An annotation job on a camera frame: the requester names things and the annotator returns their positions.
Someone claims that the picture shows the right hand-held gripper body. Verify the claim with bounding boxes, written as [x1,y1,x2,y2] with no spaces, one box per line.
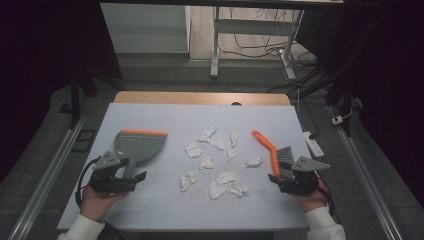
[278,155,331,195]

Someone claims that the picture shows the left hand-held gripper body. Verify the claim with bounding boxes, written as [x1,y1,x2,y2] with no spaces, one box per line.
[89,150,137,194]

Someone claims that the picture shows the grey dustpan with orange edge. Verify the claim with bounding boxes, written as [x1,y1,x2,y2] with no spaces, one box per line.
[113,129,169,180]

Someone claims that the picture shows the orange brush with grey bristles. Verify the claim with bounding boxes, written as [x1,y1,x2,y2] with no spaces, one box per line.
[251,129,296,180]

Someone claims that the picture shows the pile of white paper scraps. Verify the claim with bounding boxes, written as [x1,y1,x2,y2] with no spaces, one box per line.
[179,128,264,201]

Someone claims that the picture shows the person's right hand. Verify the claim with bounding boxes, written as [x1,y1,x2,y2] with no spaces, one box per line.
[289,173,331,214]

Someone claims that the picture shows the person's left hand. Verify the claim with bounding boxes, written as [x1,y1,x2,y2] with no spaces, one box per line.
[79,184,130,223]

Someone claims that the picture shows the black floor plate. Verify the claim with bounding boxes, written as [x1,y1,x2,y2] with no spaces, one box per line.
[71,129,98,154]

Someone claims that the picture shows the white power strip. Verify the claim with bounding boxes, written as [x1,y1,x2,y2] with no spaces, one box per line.
[302,130,325,159]

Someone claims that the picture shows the pale blue table mat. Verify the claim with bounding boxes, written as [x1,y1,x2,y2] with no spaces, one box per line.
[57,102,330,232]

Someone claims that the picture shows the black metal stand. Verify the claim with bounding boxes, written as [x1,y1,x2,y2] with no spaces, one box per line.
[59,64,118,130]
[324,16,382,138]

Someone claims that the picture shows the wooden table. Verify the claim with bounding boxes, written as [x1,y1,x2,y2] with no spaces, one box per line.
[113,90,292,107]

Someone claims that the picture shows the dark curtain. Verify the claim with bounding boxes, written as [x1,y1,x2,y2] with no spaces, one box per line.
[295,0,424,208]
[0,0,123,183]

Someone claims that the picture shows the white cabinet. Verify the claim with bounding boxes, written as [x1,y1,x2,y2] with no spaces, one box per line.
[99,3,192,55]

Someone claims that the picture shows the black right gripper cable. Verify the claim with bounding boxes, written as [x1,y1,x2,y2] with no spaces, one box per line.
[316,178,336,214]

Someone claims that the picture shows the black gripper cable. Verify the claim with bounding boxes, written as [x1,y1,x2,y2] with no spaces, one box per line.
[316,178,336,214]
[74,155,101,210]

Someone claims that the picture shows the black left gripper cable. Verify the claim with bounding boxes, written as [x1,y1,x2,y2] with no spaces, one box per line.
[74,155,101,210]

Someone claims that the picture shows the aluminium rail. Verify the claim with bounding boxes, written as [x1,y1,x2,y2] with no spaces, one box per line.
[6,109,92,240]
[328,104,405,240]

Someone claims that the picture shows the tangle of black floor cables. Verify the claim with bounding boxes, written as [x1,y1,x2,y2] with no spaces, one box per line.
[218,8,318,60]

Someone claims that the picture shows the white desk frame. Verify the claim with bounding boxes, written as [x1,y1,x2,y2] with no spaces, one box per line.
[209,6,305,81]

